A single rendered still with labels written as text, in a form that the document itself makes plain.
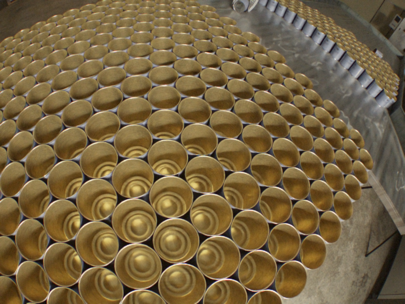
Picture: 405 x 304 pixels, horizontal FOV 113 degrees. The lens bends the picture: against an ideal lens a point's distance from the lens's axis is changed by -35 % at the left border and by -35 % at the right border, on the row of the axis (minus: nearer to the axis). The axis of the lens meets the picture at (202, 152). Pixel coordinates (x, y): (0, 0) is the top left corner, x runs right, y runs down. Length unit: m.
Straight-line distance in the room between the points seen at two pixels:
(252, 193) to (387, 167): 0.68
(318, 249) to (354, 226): 1.94
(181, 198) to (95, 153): 0.19
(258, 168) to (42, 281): 0.51
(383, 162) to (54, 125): 1.07
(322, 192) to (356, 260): 1.92
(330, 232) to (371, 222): 2.17
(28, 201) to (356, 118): 1.06
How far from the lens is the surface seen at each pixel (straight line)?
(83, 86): 0.52
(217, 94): 0.49
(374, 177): 0.84
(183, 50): 0.60
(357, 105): 1.02
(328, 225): 0.50
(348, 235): 2.28
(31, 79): 0.60
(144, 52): 0.60
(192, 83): 0.50
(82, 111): 0.48
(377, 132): 1.02
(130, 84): 0.49
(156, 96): 0.47
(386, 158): 0.97
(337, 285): 2.17
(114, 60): 0.58
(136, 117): 0.48
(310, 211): 0.44
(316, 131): 0.58
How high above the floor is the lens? 1.49
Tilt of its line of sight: 61 degrees down
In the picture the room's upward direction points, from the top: 20 degrees clockwise
